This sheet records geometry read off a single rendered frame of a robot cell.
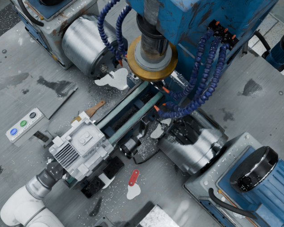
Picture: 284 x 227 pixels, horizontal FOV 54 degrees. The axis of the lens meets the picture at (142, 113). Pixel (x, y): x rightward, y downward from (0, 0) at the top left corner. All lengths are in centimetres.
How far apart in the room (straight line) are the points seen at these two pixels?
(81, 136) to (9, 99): 61
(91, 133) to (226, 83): 83
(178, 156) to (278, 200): 39
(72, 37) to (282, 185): 97
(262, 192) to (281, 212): 8
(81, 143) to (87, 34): 46
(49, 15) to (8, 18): 158
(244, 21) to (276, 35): 148
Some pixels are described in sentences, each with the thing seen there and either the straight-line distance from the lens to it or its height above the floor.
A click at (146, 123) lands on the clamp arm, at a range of 100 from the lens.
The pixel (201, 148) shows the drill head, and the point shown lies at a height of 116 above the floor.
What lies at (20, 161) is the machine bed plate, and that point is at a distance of 153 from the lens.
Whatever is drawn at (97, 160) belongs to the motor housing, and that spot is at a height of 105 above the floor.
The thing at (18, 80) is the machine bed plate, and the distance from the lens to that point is 165.
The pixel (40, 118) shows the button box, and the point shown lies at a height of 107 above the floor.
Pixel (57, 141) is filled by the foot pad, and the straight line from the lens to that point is 120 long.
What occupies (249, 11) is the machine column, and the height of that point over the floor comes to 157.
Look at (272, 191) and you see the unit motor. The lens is 98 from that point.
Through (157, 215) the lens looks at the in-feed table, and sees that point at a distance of 131.
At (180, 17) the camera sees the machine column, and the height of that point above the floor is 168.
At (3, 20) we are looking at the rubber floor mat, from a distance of 289.
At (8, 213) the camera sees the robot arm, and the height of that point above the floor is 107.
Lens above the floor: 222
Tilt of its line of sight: 74 degrees down
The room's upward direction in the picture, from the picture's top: 8 degrees clockwise
